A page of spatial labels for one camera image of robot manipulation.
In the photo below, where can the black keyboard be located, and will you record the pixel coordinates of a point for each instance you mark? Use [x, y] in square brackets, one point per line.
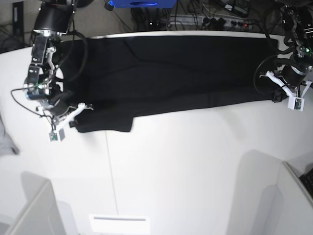
[307, 181]

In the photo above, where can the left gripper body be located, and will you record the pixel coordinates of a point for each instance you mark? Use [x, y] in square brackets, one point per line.
[292, 76]

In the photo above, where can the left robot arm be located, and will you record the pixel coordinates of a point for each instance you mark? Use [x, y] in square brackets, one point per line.
[297, 59]

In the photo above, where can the white right partition panel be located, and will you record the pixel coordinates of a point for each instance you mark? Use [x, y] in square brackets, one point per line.
[285, 208]

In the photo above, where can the black T-shirt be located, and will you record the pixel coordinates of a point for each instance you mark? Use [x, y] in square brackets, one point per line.
[130, 77]

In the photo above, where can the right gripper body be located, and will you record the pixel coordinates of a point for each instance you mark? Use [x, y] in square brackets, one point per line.
[54, 102]

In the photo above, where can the white partition panel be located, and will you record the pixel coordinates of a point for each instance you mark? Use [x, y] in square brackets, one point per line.
[40, 215]
[285, 208]

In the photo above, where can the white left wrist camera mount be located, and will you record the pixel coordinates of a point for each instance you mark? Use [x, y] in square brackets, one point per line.
[296, 99]

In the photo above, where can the white left partition panel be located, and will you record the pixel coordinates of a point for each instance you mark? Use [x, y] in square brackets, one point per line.
[40, 215]

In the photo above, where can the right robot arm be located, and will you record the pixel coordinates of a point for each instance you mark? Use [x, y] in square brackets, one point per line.
[55, 19]

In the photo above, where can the blue box with oval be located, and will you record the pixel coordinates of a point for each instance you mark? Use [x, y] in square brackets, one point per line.
[141, 3]

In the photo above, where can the white power strip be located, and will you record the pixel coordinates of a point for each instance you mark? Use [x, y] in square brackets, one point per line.
[199, 20]

